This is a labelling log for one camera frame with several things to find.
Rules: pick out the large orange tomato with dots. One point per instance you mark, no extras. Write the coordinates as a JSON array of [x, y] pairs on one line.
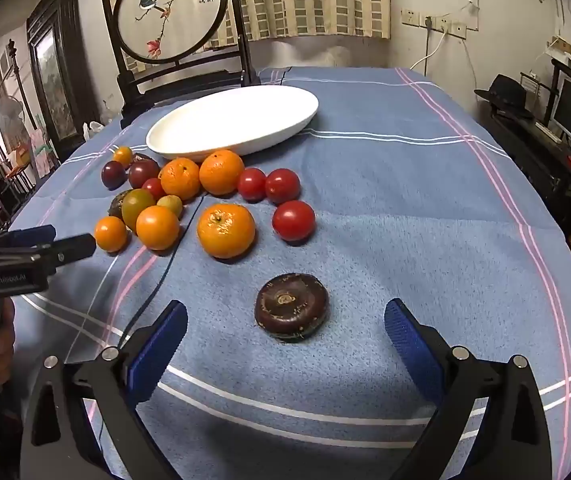
[[157, 227]]

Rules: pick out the small dark brown chestnut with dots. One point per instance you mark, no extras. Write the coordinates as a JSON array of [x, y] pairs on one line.
[[140, 156]]

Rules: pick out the large orange mandarin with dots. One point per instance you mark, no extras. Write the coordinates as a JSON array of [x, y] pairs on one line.
[[225, 232]]

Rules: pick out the round embroidered bird screen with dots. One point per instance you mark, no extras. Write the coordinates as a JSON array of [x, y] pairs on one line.
[[165, 20]]

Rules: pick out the white wall socket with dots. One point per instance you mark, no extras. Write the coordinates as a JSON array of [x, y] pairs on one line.
[[459, 30], [444, 25], [409, 16], [428, 22]]

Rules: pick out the green-brown tomato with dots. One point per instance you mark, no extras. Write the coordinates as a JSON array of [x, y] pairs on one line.
[[135, 205]]

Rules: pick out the dark wooden framed painting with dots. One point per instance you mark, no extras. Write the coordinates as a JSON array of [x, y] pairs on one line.
[[53, 85]]

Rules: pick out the dark purple plum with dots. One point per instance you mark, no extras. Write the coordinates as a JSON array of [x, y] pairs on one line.
[[113, 174], [141, 172]]

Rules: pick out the white standing fan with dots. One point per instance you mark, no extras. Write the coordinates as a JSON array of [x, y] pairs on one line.
[[11, 110]]

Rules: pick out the white plastic bag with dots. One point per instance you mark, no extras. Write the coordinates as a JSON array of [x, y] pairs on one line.
[[93, 131]]

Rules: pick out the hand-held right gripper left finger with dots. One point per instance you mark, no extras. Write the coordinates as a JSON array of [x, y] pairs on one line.
[[163, 345]]

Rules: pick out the black hat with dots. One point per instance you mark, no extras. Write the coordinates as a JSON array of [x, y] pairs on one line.
[[505, 92]]

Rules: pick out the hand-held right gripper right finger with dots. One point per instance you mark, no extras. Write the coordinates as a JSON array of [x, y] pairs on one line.
[[410, 350]]

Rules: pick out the white keyboard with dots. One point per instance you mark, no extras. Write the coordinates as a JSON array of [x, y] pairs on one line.
[[548, 131]]

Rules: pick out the small orange tomato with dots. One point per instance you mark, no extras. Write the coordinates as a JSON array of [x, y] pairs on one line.
[[123, 156]]

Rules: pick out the checked beige curtain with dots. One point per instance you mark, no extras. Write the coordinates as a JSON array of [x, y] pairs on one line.
[[305, 0]]

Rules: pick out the dark brown round chestnut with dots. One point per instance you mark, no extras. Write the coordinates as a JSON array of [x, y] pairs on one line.
[[114, 205]]

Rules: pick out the small yellow-green longan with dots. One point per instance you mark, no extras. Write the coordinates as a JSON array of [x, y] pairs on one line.
[[171, 204]]

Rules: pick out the white oval plate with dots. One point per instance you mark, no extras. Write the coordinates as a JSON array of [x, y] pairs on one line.
[[230, 120]]

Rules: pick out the dark wooden desk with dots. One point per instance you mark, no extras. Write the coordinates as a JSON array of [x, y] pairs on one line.
[[530, 160]]

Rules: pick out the blue striped tablecloth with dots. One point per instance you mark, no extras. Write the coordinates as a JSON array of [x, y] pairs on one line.
[[390, 185]]

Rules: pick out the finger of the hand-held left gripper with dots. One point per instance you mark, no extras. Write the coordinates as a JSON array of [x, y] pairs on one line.
[[33, 235], [73, 250]]

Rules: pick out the small red cherry tomato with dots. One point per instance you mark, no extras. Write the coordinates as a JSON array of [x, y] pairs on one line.
[[153, 187]]

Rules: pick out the dark brown water chestnut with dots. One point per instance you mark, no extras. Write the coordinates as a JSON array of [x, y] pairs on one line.
[[291, 307]]

